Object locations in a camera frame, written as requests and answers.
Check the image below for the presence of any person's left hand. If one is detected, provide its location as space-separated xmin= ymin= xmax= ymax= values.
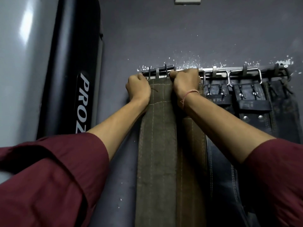
xmin=125 ymin=73 xmax=152 ymax=105

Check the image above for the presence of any black punching bag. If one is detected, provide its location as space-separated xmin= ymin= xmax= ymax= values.
xmin=36 ymin=0 xmax=104 ymax=140

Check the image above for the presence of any red thread wristband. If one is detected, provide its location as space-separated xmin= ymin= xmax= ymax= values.
xmin=180 ymin=89 xmax=201 ymax=109

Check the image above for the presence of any person's right maroon sleeve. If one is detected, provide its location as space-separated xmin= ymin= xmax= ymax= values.
xmin=239 ymin=138 xmax=303 ymax=227

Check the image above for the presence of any black leather belt silver buckle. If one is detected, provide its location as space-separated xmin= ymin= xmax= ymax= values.
xmin=203 ymin=70 xmax=251 ymax=227

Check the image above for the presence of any person's left maroon sleeve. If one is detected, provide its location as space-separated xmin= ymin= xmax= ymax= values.
xmin=0 ymin=132 xmax=110 ymax=227

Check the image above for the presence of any brown suede lifting belt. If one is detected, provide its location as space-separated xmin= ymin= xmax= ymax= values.
xmin=176 ymin=83 xmax=209 ymax=227

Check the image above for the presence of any black leather belt riveted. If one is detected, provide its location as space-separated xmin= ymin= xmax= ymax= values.
xmin=229 ymin=68 xmax=278 ymax=140

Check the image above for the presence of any metal wall hook rack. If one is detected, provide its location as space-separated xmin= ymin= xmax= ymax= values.
xmin=141 ymin=64 xmax=291 ymax=81

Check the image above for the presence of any person's right forearm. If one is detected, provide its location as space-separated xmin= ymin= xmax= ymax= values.
xmin=182 ymin=92 xmax=276 ymax=165

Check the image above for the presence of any olive green suede lifting belt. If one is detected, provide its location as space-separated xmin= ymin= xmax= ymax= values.
xmin=135 ymin=77 xmax=178 ymax=227

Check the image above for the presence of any person's right hand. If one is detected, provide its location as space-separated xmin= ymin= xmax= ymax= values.
xmin=169 ymin=68 xmax=202 ymax=109

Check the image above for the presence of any worn black leather belt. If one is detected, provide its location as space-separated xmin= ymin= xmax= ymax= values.
xmin=262 ymin=78 xmax=303 ymax=144

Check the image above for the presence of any person's left forearm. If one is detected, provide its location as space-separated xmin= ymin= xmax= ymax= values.
xmin=87 ymin=98 xmax=149 ymax=162

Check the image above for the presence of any person's maroon sleeve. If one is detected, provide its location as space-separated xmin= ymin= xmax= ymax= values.
xmin=239 ymin=138 xmax=303 ymax=227
xmin=0 ymin=132 xmax=110 ymax=227

